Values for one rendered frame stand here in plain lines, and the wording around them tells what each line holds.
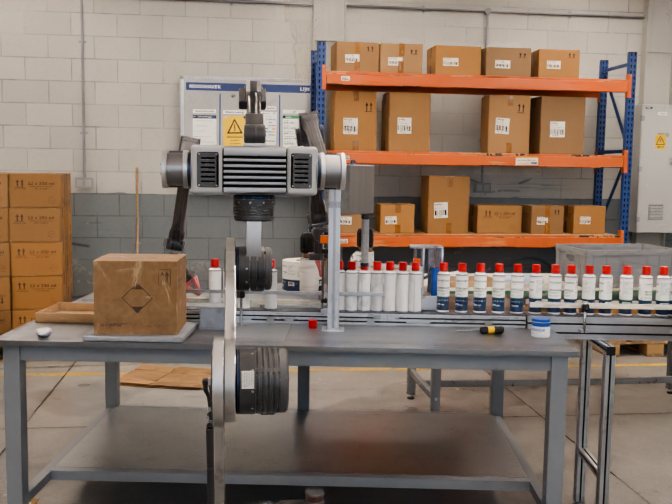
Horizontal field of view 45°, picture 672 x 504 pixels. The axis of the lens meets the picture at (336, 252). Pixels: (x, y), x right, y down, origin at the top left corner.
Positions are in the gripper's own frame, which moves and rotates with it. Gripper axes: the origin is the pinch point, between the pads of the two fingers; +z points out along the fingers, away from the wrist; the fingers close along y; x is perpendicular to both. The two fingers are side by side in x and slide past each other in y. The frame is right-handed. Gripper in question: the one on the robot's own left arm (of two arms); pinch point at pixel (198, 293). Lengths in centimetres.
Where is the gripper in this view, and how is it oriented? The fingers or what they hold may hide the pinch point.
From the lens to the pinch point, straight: 341.4
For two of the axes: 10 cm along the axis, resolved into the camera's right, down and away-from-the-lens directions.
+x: -7.8, 6.2, 1.0
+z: 6.3, 7.8, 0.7
